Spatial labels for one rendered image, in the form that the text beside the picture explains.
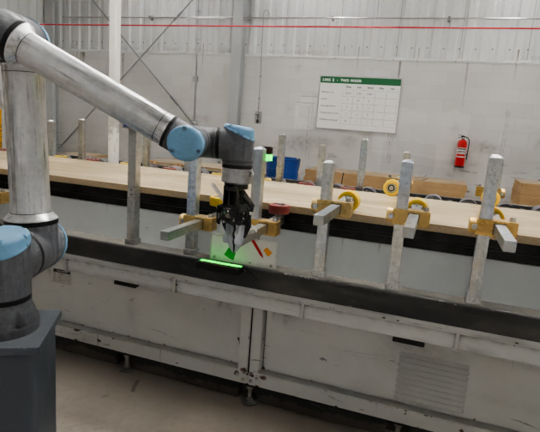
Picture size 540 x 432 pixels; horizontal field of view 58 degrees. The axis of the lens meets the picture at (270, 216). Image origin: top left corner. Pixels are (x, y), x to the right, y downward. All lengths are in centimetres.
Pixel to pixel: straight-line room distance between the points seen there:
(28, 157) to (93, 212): 85
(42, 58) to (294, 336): 138
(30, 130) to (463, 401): 174
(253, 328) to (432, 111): 709
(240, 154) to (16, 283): 69
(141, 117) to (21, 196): 47
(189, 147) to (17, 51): 48
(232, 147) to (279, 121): 788
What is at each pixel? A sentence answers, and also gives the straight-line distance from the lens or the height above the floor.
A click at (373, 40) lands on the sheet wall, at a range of 902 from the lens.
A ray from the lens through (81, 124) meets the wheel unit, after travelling 350.
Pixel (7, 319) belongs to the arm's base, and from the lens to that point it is 147.
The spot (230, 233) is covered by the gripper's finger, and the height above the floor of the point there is 87.
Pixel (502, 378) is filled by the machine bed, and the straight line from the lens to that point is 205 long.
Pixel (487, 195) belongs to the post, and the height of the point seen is 104.
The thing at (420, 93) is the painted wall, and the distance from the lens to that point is 882.
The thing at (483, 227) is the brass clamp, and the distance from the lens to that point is 161.
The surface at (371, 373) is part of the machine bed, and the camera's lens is 207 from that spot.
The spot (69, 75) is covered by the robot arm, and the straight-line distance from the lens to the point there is 136.
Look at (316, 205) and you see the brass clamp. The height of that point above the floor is 95.
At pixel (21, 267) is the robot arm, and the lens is 146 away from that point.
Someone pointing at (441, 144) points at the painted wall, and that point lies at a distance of 878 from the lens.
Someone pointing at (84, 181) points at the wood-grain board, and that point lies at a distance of 236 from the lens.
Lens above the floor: 121
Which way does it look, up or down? 11 degrees down
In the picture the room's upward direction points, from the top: 4 degrees clockwise
